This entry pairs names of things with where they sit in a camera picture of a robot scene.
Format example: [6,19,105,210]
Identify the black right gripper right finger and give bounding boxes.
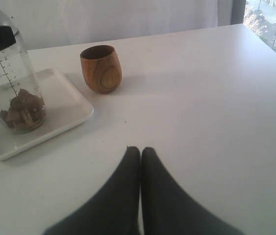
[141,147,242,235]

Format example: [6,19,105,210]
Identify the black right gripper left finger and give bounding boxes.
[45,146,140,235]

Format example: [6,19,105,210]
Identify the clear plastic measuring cup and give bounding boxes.
[0,34,47,135]

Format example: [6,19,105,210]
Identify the wooden clothespins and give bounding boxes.
[0,89,46,132]

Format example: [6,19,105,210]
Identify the brown wooden round cup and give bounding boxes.
[80,45,122,94]

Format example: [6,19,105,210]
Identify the white rectangular plastic tray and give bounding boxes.
[0,69,94,161]

